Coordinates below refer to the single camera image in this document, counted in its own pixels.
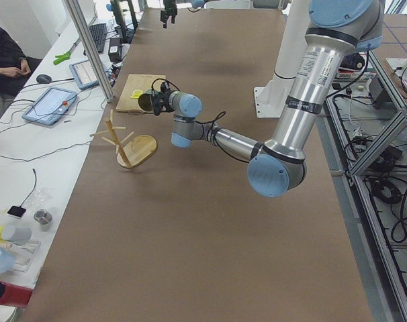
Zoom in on grey cup on tray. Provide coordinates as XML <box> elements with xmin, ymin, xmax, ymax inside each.
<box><xmin>1</xmin><ymin>225</ymin><xmax>32</xmax><ymax>246</ymax></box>

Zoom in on blue teach pendant far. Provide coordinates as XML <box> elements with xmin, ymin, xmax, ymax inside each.
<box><xmin>69</xmin><ymin>60</ymin><xmax>99</xmax><ymax>90</ymax></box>

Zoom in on green handled tool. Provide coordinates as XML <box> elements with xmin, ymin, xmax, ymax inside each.
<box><xmin>53</xmin><ymin>42</ymin><xmax>77</xmax><ymax>66</ymax></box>

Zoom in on black computer mouse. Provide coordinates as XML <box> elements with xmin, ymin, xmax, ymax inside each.
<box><xmin>36</xmin><ymin>74</ymin><xmax>52</xmax><ymax>84</ymax></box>

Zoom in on white pedestal column base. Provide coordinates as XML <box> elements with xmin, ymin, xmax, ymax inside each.
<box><xmin>254</xmin><ymin>0</ymin><xmax>310</xmax><ymax>118</ymax></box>

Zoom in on blue teach pendant near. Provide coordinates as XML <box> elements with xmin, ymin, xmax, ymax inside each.
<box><xmin>22</xmin><ymin>87</ymin><xmax>77</xmax><ymax>126</ymax></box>

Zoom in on wooden cup storage rack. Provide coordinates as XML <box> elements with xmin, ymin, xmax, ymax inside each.
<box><xmin>90</xmin><ymin>109</ymin><xmax>157</xmax><ymax>168</ymax></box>

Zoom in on blue teach pendant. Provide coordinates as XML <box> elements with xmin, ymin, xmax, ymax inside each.
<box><xmin>22</xmin><ymin>87</ymin><xmax>77</xmax><ymax>126</ymax></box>
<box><xmin>69</xmin><ymin>60</ymin><xmax>99</xmax><ymax>90</ymax></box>

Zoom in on red cylinder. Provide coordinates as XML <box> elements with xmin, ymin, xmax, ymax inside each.
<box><xmin>0</xmin><ymin>282</ymin><xmax>33</xmax><ymax>309</ymax></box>

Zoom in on aluminium frame post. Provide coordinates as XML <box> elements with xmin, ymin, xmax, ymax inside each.
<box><xmin>64</xmin><ymin>0</ymin><xmax>114</xmax><ymax>103</ymax></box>

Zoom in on small black square pad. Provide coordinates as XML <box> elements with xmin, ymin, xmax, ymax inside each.
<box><xmin>7</xmin><ymin>205</ymin><xmax>26</xmax><ymax>218</ymax></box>

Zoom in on lemon slice near knife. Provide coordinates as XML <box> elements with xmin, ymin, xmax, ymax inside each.
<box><xmin>130</xmin><ymin>89</ymin><xmax>143</xmax><ymax>99</ymax></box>

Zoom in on small metal weight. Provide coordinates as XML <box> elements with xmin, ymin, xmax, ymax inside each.
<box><xmin>34</xmin><ymin>209</ymin><xmax>52</xmax><ymax>226</ymax></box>

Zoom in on wooden cutting board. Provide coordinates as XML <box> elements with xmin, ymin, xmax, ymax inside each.
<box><xmin>116</xmin><ymin>74</ymin><xmax>166</xmax><ymax>114</ymax></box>

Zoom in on black keyboard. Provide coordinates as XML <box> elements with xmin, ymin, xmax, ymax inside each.
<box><xmin>89</xmin><ymin>23</ymin><xmax>107</xmax><ymax>54</ymax></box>

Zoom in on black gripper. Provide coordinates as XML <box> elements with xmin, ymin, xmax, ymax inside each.
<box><xmin>152</xmin><ymin>90</ymin><xmax>173</xmax><ymax>116</ymax></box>
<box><xmin>160</xmin><ymin>0</ymin><xmax>177</xmax><ymax>29</ymax></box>

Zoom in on seated person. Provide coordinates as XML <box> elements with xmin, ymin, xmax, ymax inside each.
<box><xmin>0</xmin><ymin>27</ymin><xmax>42</xmax><ymax>97</ymax></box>

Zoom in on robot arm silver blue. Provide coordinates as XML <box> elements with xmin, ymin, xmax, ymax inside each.
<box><xmin>160</xmin><ymin>0</ymin><xmax>208</xmax><ymax>29</ymax></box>
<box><xmin>147</xmin><ymin>1</ymin><xmax>384</xmax><ymax>197</ymax></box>

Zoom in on dark teal mug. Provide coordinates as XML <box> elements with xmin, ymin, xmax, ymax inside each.
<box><xmin>138</xmin><ymin>93</ymin><xmax>154</xmax><ymax>112</ymax></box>

